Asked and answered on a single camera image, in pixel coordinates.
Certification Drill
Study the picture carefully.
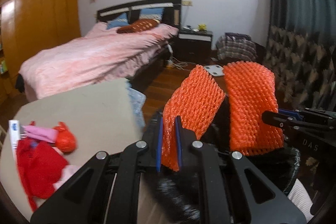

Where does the blue pillow right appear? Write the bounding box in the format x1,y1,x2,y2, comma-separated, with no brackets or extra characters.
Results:
139,7,164,22

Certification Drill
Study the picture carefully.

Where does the orange foam net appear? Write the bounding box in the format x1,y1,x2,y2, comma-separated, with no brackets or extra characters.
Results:
161,65,226,172
224,61,284,156

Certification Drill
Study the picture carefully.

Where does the white charger cable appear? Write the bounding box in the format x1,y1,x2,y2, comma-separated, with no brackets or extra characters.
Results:
166,43,197,71

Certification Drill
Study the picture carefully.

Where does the dark nightstand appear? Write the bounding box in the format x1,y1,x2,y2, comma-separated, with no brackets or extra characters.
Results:
173,30,213,65

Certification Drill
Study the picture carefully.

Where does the white blue box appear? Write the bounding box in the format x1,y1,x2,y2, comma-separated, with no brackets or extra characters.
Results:
9,119,21,161

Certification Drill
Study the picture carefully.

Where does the blue pillow left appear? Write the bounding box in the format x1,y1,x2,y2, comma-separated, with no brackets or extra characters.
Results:
106,12,129,30

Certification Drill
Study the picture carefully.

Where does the pink bed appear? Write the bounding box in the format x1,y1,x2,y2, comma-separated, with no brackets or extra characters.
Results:
19,22,178,102

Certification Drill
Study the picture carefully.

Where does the dark patterned curtain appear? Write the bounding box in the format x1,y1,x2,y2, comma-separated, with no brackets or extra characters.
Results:
264,0,335,111

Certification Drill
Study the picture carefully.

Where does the red cloth bag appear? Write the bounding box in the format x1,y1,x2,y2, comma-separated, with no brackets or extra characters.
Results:
16,138,68,211

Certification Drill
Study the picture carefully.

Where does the red plastic bag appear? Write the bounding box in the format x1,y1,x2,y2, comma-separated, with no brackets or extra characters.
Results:
54,122,77,153

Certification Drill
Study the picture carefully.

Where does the pink foam net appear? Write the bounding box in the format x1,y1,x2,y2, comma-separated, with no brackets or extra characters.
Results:
22,125,58,143

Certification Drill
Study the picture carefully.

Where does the dark headboard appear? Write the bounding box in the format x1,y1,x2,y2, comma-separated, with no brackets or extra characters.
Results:
96,0,182,29

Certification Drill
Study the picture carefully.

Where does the wooden wardrobe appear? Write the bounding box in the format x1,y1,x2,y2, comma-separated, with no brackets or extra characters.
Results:
1,0,80,101

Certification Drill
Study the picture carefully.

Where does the brown dotted pillow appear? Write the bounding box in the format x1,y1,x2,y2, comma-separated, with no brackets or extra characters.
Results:
117,19,160,34

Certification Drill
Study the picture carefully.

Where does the plaid bag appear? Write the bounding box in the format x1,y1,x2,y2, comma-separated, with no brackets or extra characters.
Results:
215,32,257,61

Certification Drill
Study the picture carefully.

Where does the white bathroom scale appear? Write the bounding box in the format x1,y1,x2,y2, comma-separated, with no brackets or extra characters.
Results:
204,65,224,77

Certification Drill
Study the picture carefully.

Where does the blue pillow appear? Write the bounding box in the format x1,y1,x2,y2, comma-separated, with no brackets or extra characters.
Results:
106,12,129,30
139,7,164,22

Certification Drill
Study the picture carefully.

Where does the yellow toy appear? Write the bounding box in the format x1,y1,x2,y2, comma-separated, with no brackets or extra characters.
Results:
198,24,207,31

